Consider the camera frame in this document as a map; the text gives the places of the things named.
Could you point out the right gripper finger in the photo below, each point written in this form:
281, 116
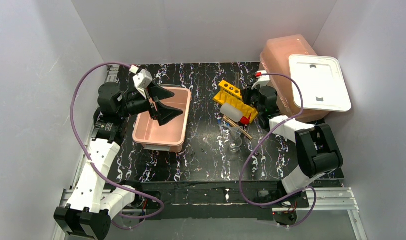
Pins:
246, 94
252, 102

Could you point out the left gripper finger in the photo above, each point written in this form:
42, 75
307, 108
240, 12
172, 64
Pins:
156, 91
165, 114

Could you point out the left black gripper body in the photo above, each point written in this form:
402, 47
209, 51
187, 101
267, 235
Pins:
153, 105

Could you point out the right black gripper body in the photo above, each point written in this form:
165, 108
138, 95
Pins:
251, 97

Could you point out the clear glass test tube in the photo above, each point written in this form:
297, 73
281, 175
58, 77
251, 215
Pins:
236, 79

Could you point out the white plastic bottle red cap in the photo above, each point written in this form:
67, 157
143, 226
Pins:
233, 114

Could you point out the pink plastic bin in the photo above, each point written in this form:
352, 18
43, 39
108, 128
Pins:
169, 137

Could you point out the clear plastic funnel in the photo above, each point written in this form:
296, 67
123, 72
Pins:
234, 133

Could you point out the blue capped small vials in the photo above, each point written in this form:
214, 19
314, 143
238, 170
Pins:
224, 122

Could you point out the clear glass beaker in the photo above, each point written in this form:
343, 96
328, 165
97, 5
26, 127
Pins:
234, 145

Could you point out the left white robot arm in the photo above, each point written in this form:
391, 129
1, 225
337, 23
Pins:
96, 200

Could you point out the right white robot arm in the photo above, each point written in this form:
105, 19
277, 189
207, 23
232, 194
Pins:
317, 150

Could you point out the yellow test tube rack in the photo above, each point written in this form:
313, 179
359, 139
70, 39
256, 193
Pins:
230, 94

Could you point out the wooden test tube clamp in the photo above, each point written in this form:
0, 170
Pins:
233, 124

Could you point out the large pink storage box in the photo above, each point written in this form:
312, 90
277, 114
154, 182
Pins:
274, 58

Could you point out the white box lid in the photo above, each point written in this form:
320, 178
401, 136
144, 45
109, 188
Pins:
319, 83

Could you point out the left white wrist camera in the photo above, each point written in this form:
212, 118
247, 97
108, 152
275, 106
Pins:
142, 80

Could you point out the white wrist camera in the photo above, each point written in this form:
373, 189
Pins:
142, 80
262, 79

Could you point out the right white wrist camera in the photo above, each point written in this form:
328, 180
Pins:
262, 79

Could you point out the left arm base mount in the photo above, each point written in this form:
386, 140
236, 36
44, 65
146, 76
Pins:
140, 216

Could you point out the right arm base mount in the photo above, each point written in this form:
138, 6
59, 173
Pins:
287, 213

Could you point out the aluminium frame rail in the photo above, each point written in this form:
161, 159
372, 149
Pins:
221, 200

